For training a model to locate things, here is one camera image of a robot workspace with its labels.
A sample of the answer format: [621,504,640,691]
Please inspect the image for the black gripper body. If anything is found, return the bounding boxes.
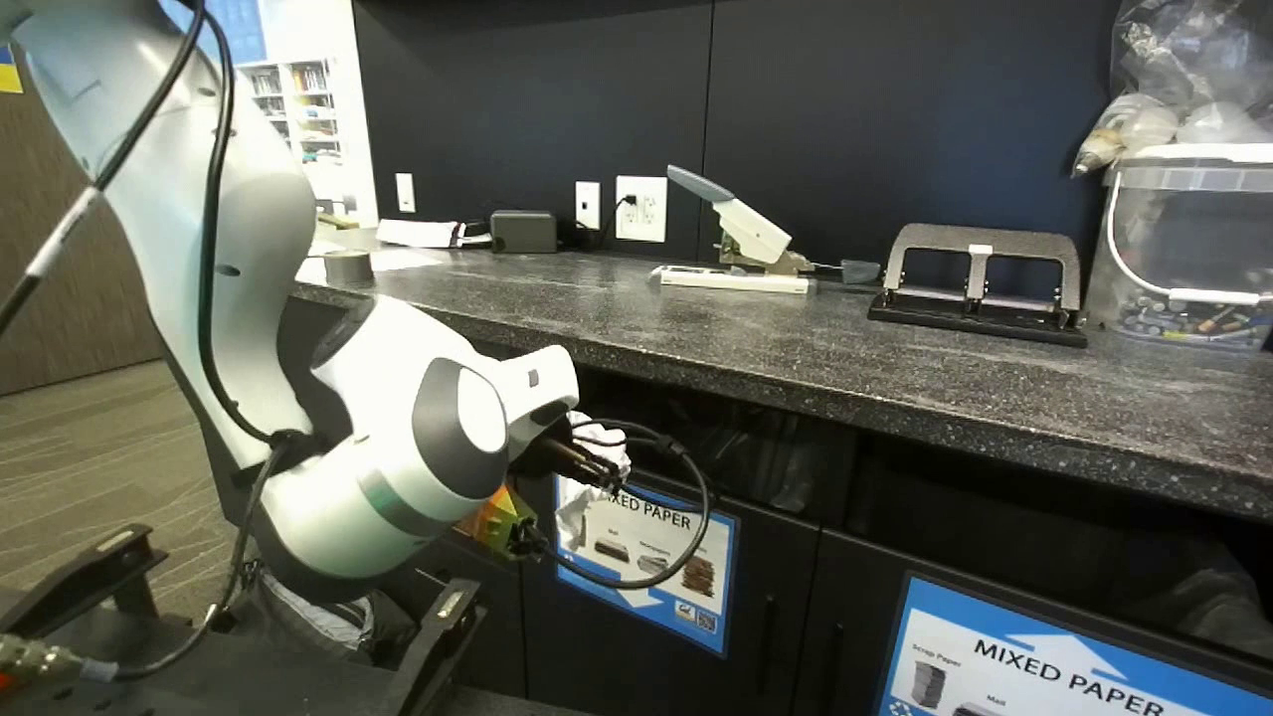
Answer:
[513,427,611,495]

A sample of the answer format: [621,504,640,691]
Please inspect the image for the clear bin liner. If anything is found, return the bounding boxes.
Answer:
[582,384,857,525]
[847,435,1273,663]

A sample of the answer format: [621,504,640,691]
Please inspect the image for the black bin door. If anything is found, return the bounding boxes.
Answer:
[513,449,818,716]
[792,528,1273,716]

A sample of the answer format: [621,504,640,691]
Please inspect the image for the blue mixed paper sign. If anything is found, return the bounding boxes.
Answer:
[548,471,738,659]
[869,573,1273,716]

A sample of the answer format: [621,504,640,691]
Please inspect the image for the black power adapter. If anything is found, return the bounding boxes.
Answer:
[486,207,559,259]

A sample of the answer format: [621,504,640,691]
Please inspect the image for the small white outlet plate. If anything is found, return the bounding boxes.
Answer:
[570,177,604,238]

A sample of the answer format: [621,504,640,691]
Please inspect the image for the large white outlet plate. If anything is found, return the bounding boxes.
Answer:
[608,170,673,248]

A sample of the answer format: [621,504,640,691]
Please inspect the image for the white power strip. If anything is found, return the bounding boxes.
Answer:
[371,215,469,256]

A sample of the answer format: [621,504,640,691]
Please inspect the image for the tape roll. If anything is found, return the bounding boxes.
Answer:
[312,218,380,285]

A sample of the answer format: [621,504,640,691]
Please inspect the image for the white shelf unit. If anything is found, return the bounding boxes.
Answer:
[239,55,344,228]

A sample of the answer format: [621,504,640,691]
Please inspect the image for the clear plastic container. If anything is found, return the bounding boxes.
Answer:
[1081,134,1273,356]

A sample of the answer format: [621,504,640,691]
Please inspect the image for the clear plastic bags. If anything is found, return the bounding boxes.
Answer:
[1071,0,1273,177]

